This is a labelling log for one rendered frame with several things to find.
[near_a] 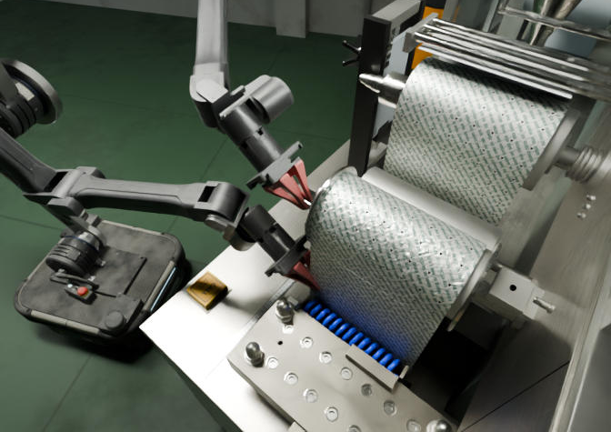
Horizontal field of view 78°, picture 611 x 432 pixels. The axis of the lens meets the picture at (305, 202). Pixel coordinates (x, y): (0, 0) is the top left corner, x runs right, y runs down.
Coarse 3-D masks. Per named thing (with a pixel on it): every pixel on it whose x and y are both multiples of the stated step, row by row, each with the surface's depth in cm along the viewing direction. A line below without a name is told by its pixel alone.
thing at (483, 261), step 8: (488, 256) 51; (480, 264) 50; (472, 272) 50; (480, 272) 49; (472, 280) 49; (464, 288) 49; (472, 288) 49; (456, 296) 50; (464, 296) 49; (456, 304) 50; (448, 312) 52; (456, 312) 51
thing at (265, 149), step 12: (264, 132) 61; (252, 144) 60; (264, 144) 61; (276, 144) 62; (300, 144) 64; (252, 156) 61; (264, 156) 61; (276, 156) 61; (288, 156) 63; (264, 168) 62; (252, 180) 61; (264, 180) 59
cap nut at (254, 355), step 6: (252, 342) 67; (246, 348) 66; (252, 348) 66; (258, 348) 67; (246, 354) 66; (252, 354) 66; (258, 354) 67; (264, 354) 69; (246, 360) 68; (252, 360) 67; (258, 360) 68
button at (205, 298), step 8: (208, 272) 93; (200, 280) 92; (208, 280) 92; (216, 280) 92; (192, 288) 90; (200, 288) 90; (208, 288) 90; (216, 288) 90; (224, 288) 90; (192, 296) 90; (200, 296) 89; (208, 296) 89; (216, 296) 89; (200, 304) 89; (208, 304) 88
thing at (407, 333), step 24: (312, 264) 69; (336, 264) 63; (336, 288) 68; (360, 288) 63; (336, 312) 75; (360, 312) 68; (384, 312) 62; (408, 312) 57; (384, 336) 68; (408, 336) 62; (408, 360) 67
